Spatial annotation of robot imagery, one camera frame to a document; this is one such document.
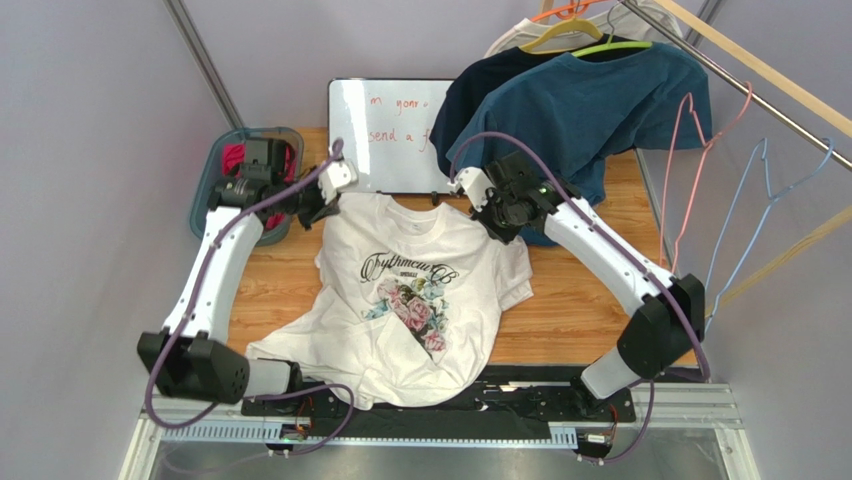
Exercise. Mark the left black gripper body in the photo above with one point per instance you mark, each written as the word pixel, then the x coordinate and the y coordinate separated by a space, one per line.
pixel 311 206

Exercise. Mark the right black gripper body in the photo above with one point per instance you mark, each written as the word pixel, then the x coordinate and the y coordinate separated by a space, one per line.
pixel 489 212

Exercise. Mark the white floral print t-shirt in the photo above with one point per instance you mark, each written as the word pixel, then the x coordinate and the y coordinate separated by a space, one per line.
pixel 409 307

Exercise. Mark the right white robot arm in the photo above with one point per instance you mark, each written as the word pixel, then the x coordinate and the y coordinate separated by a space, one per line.
pixel 665 312

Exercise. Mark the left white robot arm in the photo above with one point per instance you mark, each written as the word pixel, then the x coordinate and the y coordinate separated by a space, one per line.
pixel 189 357

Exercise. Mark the teal blue hanging t-shirt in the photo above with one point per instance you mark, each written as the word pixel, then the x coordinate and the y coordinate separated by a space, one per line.
pixel 575 113

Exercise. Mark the navy hanging t-shirt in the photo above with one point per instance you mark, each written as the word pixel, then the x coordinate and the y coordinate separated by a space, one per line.
pixel 459 113

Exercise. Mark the yellow plastic hanger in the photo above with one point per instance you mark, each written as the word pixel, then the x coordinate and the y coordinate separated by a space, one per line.
pixel 573 25

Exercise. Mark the green plastic hanger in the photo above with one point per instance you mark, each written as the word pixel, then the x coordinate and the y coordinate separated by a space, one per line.
pixel 610 48

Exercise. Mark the orange plastic hanger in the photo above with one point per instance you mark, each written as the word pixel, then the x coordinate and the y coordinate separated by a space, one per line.
pixel 563 11

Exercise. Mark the beige hanging t-shirt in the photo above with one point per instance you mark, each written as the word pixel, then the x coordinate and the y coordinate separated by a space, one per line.
pixel 617 20

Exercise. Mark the magenta crumpled cloth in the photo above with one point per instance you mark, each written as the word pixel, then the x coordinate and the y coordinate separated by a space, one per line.
pixel 283 156

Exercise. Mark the translucent teal plastic basket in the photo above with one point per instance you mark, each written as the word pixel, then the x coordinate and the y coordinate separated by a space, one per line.
pixel 212 171

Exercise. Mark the white whiteboard with red writing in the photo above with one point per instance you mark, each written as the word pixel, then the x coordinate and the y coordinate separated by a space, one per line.
pixel 385 124

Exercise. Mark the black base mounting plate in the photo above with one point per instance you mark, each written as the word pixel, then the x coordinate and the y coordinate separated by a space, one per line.
pixel 506 402

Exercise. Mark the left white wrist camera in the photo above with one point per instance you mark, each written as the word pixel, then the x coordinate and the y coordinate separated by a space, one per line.
pixel 338 176

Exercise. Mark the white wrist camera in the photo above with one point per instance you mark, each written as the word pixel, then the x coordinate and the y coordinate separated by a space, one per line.
pixel 338 176
pixel 474 183

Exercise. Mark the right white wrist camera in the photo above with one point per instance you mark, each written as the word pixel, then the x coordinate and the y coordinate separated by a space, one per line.
pixel 474 183

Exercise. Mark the metal clothes rail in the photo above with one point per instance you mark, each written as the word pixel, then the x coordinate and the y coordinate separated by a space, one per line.
pixel 732 81

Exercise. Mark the aluminium rail frame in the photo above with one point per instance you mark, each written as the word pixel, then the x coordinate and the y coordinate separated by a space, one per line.
pixel 682 431

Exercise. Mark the wooden rack frame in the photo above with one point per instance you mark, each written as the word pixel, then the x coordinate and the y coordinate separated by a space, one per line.
pixel 818 234

